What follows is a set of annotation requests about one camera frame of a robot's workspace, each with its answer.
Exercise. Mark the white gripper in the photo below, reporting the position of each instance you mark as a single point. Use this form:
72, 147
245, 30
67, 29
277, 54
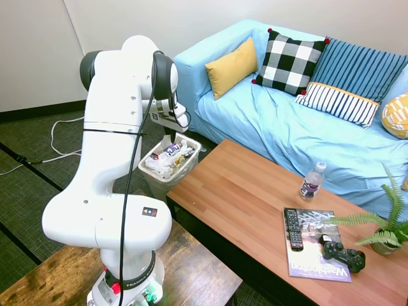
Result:
169, 114

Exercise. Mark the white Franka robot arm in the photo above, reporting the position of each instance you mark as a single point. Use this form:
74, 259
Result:
105, 159

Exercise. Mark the purple label bottle in trash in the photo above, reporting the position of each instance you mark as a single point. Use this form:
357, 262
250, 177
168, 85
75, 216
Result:
173, 150

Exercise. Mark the crumpled white plastic bag trash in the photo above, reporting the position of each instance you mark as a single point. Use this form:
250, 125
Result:
157, 164

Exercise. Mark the beige plastic trash bin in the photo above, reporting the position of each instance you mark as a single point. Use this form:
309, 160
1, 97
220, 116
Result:
159, 188

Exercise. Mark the plain mustard yellow pillow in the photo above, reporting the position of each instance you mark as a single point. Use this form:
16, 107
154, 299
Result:
231, 68

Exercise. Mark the light blue covered sofa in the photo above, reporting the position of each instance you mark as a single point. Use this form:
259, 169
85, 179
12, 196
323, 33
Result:
287, 137

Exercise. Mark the black white checkered pillow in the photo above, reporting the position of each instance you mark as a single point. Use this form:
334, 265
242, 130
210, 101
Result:
290, 62

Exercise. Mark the rustic wooden robot table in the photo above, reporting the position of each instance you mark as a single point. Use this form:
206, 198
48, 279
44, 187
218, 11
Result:
197, 274

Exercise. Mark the clear bottle purple label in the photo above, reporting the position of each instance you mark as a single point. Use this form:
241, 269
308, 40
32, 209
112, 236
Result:
310, 185

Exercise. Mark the black TV remote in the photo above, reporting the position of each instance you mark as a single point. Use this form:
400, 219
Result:
294, 229

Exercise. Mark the white navy striped pillow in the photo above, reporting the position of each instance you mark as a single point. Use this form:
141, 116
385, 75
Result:
338, 103

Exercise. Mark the Washington magazine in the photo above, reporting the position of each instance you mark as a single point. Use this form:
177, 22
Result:
306, 261

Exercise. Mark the blue striped pillow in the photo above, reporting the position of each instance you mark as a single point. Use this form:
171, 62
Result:
357, 70

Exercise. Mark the black game controller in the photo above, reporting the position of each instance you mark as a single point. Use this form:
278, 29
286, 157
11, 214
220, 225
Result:
342, 253

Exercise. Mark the yellow white patterned bolster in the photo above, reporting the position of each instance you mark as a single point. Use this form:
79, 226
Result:
396, 116

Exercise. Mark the potted green fern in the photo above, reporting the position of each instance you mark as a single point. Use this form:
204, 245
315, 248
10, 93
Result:
387, 236

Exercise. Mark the mustard striped pillow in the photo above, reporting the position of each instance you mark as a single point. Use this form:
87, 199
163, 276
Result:
405, 185

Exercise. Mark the wooden coffee table black frame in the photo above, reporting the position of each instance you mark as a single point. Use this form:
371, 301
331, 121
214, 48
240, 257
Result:
239, 197

